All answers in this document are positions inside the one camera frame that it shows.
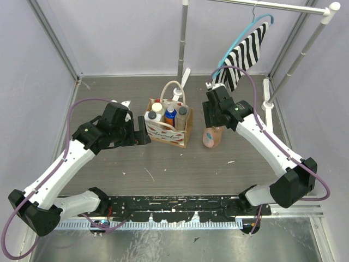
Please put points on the pink cap lotion bottle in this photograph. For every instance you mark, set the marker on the pink cap lotion bottle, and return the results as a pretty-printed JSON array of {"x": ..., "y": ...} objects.
[{"x": 212, "y": 136}]

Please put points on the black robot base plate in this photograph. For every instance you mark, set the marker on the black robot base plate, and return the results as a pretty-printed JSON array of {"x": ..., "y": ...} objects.
[{"x": 209, "y": 208}]

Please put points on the metal clothes rack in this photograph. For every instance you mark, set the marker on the metal clothes rack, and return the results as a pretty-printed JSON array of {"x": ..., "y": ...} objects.
[{"x": 268, "y": 104}]

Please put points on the black white striped cloth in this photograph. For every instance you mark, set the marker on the black white striped cloth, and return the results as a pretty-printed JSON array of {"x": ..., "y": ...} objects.
[{"x": 243, "y": 55}]

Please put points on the blue clothes hanger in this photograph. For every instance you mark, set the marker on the blue clothes hanger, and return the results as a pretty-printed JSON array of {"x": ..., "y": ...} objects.
[{"x": 244, "y": 32}]

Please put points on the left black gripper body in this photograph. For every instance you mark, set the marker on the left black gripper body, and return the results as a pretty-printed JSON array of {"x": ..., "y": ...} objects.
[{"x": 142, "y": 130}]

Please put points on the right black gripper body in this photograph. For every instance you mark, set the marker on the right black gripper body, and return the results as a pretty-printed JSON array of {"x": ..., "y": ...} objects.
[{"x": 218, "y": 122}]

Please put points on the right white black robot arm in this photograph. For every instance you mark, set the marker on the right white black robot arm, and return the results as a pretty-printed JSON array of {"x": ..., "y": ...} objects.
[{"x": 293, "y": 171}]

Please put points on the blue cap orange bottle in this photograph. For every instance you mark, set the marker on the blue cap orange bottle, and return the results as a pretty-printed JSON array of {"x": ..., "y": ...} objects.
[{"x": 170, "y": 115}]

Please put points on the cream cap bottle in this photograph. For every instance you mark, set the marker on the cream cap bottle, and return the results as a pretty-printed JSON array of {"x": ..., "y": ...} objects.
[{"x": 158, "y": 108}]

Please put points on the clear bottle grey cap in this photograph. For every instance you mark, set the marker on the clear bottle grey cap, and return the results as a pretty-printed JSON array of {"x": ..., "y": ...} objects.
[{"x": 181, "y": 118}]

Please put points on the white bottle grey cap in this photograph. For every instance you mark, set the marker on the white bottle grey cap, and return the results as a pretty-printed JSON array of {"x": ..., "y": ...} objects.
[{"x": 153, "y": 118}]

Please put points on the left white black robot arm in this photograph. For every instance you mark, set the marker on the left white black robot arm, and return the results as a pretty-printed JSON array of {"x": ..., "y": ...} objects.
[{"x": 38, "y": 205}]

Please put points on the slotted cable duct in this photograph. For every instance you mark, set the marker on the slotted cable duct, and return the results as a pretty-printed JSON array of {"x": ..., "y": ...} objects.
[{"x": 83, "y": 224}]

